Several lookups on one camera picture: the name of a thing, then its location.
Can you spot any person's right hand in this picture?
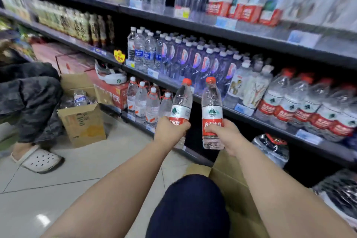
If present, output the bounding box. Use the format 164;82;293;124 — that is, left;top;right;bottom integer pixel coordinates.
205;119;246;158

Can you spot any person's left hand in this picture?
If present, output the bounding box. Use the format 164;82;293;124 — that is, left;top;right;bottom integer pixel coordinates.
154;116;192;149

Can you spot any brown cardboard box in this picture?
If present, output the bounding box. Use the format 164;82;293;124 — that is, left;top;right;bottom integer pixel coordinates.
185;150;270;238

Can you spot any row of red-cap water bottles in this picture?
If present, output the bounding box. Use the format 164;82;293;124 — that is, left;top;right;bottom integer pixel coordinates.
254;68;357;143

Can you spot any black metal shelf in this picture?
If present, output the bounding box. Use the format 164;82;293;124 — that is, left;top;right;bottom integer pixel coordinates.
117;0;357;168
0;0;123;114

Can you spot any person's left forearm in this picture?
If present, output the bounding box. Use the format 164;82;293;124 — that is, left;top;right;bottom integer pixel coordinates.
42;140;182;238

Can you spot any person's right forearm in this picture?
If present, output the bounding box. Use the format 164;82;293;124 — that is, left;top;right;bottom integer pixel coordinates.
231;145;357;238

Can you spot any large bottles group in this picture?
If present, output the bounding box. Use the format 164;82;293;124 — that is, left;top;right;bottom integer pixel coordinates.
126;76;174;127

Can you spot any person's left leg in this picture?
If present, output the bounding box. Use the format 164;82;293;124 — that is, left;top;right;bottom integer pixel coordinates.
145;174;231;238

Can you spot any open cardboard carton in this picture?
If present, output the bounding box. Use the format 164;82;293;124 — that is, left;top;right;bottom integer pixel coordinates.
57;73;107;148

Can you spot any large jugs group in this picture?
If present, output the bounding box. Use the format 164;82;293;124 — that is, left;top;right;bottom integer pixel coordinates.
312;169;357;230

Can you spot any cluster of white-capped print bottles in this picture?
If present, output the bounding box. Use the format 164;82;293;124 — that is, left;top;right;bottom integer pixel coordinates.
223;55;275;110

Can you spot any red printed carton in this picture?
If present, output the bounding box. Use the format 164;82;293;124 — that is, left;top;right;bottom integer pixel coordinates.
86;69;129;110

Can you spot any row of blue-tinted bottles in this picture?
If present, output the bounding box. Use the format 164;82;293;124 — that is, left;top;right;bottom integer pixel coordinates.
154;33;244;97

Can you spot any white helmet green logo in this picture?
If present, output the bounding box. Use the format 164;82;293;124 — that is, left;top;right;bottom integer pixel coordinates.
94;61;128;85

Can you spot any row of blue-label clear bottles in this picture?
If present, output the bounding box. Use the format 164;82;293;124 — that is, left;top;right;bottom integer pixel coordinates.
127;26;157;73

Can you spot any yellow scalloped promo tag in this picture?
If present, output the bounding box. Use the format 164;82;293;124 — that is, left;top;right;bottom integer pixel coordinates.
113;49;126;64

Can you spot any pink red carton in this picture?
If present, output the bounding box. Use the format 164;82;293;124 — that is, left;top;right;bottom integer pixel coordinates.
31;42;79;65
55;52;96;75

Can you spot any yellow white price tag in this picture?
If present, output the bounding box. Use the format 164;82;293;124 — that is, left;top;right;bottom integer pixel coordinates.
174;6;191;19

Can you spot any row of brown tea bottles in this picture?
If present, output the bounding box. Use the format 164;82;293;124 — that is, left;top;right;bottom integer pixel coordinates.
30;0;115;48

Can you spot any green plastic stool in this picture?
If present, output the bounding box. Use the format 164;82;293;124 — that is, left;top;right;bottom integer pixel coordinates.
0;119;19;153

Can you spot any pile of colourful snack packets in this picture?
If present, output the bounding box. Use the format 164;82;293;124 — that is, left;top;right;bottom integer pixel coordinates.
0;17;38;62

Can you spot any row of pale green bottles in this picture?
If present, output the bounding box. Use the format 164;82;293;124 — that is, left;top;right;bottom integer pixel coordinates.
0;0;32;21

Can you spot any large red-handled water jug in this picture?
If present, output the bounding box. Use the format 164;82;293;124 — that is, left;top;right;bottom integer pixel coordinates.
252;134;290;168

